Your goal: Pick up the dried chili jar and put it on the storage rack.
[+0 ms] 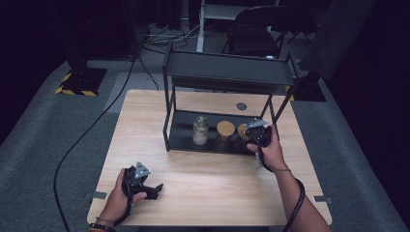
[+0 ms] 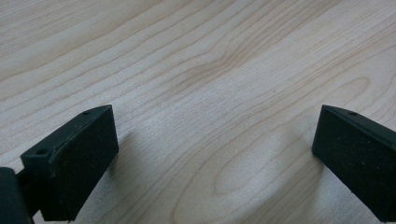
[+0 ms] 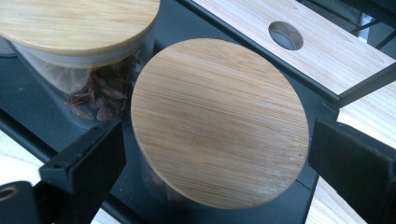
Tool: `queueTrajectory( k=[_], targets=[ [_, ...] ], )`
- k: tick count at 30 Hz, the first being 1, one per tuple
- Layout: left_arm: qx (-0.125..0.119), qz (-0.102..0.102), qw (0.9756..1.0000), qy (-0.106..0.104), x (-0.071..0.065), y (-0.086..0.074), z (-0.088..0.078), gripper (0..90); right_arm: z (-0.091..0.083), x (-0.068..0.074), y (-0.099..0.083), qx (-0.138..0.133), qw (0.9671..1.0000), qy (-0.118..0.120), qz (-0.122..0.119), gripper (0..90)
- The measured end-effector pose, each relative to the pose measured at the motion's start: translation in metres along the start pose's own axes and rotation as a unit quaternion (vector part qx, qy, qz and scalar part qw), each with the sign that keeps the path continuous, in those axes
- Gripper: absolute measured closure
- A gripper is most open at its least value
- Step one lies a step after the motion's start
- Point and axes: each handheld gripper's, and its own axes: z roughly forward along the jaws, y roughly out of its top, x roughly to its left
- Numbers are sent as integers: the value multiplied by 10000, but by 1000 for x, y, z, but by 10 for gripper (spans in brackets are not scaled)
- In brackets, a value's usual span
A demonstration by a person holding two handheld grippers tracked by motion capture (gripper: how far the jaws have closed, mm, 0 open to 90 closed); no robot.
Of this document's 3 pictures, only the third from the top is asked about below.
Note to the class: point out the grey round table grommet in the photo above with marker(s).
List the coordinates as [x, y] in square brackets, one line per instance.
[285, 36]

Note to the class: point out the star anise jar bamboo lid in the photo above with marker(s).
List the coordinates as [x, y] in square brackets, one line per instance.
[77, 25]

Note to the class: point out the black metal two-tier shelf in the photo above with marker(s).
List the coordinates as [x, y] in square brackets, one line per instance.
[28, 90]

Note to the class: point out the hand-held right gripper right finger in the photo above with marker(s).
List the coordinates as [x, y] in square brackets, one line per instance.
[358, 165]

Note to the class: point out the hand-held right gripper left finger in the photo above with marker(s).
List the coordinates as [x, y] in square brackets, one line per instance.
[84, 165]

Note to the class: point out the glass jar bamboo lid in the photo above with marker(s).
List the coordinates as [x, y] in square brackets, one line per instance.
[218, 124]

